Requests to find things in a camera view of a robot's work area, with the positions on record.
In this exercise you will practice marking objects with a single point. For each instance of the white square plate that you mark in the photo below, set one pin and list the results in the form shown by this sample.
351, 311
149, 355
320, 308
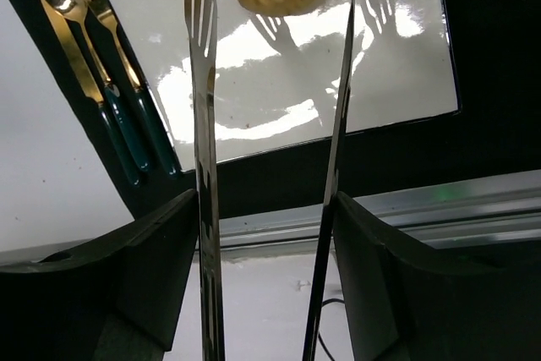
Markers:
277, 79

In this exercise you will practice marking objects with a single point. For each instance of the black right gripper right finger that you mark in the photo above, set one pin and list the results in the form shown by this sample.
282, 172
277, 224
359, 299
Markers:
406, 300

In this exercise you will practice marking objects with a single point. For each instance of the steel serving tongs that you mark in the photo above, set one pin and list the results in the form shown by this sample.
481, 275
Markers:
201, 22

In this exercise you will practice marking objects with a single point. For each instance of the black scalloped placemat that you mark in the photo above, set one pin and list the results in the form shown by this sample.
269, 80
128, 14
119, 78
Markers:
496, 50

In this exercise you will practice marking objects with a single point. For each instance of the gold knife green handle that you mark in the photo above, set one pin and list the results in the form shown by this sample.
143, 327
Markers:
91, 90

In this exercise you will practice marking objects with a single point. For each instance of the gold fork green handle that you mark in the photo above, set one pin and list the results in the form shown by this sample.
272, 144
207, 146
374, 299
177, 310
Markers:
102, 10

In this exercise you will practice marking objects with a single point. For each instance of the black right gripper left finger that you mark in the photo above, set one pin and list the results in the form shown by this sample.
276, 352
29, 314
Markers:
115, 297

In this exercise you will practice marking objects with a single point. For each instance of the gold spoon green handle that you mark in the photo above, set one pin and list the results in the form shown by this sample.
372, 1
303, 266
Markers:
76, 11

